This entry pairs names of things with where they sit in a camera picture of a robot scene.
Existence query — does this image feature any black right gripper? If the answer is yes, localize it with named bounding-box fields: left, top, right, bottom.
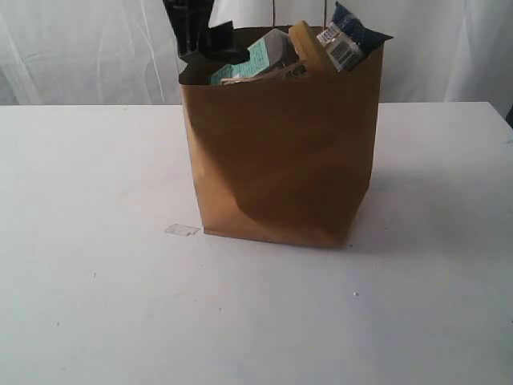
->
left=163, top=0, right=248, bottom=64

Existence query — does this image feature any clear jar with yellow lid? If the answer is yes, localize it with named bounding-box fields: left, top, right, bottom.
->
left=208, top=20, right=340, bottom=86

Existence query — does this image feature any brown paper bag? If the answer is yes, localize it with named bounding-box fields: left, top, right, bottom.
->
left=179, top=27, right=385, bottom=246

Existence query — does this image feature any long noodle package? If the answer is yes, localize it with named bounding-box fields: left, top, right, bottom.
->
left=317, top=1, right=393, bottom=72

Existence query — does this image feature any clear tape piece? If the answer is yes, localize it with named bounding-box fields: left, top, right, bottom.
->
left=164, top=224, right=200, bottom=237

